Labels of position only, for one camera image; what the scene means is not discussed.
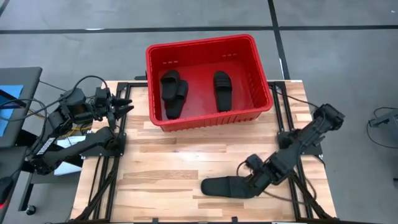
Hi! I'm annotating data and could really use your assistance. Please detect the grey metal stand foot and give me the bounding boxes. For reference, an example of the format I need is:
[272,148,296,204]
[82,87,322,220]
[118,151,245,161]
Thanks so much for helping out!
[368,108,398,128]

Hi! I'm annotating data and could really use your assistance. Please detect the black aluminium extrusion frame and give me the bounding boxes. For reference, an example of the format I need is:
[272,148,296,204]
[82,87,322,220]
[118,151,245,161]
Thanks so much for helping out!
[74,81,149,222]
[266,80,335,222]

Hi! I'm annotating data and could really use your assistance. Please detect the white paper sheet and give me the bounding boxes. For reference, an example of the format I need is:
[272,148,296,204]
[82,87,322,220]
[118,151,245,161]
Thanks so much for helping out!
[54,136,85,177]

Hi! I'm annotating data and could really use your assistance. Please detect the yellow cable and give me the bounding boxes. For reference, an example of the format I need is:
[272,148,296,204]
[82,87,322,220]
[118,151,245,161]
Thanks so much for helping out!
[28,109,93,138]

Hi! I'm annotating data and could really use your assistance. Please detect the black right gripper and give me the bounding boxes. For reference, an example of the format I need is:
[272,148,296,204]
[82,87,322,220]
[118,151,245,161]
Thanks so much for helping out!
[245,154,280,197]

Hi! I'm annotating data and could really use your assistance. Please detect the dark grey desk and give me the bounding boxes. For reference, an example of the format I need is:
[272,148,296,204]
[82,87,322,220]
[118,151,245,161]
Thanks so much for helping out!
[0,146,29,224]

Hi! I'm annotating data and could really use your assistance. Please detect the thin black cable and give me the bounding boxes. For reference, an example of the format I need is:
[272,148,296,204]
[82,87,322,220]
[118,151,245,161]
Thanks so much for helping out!
[39,80,69,93]
[273,88,320,110]

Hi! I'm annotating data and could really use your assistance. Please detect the black floor cable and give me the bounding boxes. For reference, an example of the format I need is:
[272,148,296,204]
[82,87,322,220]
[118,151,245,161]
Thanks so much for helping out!
[366,107,398,149]

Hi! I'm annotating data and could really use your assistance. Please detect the black stand frame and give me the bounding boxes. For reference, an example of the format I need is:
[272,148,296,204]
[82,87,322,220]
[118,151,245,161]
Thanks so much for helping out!
[14,129,43,212]

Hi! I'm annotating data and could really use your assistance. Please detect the red plastic bin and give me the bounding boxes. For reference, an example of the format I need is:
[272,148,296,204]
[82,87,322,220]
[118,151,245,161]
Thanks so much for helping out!
[145,34,274,133]

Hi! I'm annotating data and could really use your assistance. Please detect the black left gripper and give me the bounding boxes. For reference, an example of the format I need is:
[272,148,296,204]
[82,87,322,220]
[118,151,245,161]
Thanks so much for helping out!
[91,87,135,130]

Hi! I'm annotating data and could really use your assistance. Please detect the black slide sandal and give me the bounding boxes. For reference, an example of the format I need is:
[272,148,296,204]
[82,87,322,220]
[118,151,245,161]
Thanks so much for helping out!
[160,70,182,102]
[164,80,189,121]
[213,70,233,112]
[200,175,261,199]

